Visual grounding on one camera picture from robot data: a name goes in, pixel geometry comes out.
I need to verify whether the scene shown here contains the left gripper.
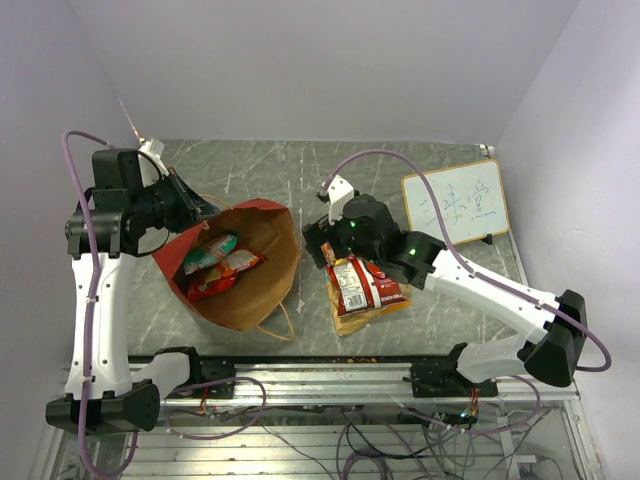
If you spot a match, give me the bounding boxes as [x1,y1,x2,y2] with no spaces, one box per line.
[131,166,221,233]

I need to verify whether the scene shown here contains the red paper bag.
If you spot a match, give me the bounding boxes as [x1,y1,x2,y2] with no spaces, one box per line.
[153,198,301,332]

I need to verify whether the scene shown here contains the red Doritos bag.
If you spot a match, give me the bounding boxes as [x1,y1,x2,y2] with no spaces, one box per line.
[326,256,409,317]

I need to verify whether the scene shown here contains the tan gold snack bag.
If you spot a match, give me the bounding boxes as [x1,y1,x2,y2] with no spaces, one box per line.
[326,280,411,336]

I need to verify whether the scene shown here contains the orange red chips bag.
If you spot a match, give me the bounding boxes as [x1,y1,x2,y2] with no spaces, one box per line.
[215,247,264,278]

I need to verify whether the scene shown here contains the orange snack bag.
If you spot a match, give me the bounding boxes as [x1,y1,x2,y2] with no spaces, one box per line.
[376,296,412,316]

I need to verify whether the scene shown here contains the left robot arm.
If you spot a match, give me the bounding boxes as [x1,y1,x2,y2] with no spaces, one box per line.
[45,149,220,435]

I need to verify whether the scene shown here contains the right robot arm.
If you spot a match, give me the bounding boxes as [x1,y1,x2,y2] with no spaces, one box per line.
[302,195,587,396]

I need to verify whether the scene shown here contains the teal white snack bag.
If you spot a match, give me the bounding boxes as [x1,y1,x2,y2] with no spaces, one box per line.
[183,233,237,275]

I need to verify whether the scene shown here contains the colourful red yellow snack bag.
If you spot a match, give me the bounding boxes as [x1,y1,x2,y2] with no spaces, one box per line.
[186,272,237,302]

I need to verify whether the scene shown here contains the small whiteboard with stand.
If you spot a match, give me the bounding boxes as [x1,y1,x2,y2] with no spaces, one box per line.
[401,159,510,245]

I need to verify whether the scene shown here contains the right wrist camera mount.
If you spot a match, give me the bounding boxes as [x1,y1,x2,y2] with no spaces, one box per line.
[319,175,356,225]

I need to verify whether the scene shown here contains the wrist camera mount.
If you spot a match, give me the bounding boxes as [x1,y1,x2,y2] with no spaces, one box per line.
[138,138,168,179]
[319,175,356,225]

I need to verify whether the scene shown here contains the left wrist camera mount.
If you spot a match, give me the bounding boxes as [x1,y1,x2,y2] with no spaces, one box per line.
[138,138,168,179]

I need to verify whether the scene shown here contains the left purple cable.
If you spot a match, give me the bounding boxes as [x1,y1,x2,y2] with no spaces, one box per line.
[60,130,139,480]

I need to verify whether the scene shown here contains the aluminium frame rail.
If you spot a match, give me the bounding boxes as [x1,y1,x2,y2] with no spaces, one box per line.
[49,357,601,480]

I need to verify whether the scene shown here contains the loose wires under table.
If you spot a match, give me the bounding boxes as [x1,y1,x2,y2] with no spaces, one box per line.
[164,377,551,480]

